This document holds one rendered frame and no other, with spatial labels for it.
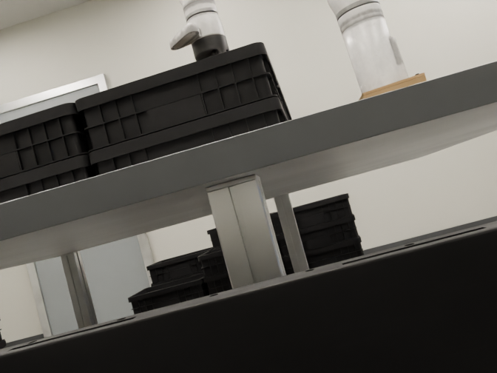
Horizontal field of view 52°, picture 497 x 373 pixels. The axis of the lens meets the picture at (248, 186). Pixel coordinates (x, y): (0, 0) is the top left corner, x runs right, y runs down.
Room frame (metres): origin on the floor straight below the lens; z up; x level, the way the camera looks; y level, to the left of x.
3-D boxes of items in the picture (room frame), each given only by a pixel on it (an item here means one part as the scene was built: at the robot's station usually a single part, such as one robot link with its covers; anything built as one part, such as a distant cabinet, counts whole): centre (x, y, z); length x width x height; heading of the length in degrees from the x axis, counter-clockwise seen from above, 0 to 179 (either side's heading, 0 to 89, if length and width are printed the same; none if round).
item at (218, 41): (1.05, 0.00, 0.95); 0.08 x 0.08 x 0.09
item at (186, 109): (1.12, 0.08, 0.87); 0.40 x 0.30 x 0.11; 82
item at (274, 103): (1.12, 0.08, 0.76); 0.40 x 0.30 x 0.12; 82
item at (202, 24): (1.04, 0.02, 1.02); 0.11 x 0.09 x 0.06; 128
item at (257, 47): (1.12, 0.08, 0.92); 0.40 x 0.30 x 0.02; 82
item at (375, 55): (1.04, -0.32, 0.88); 0.09 x 0.09 x 0.17; 88
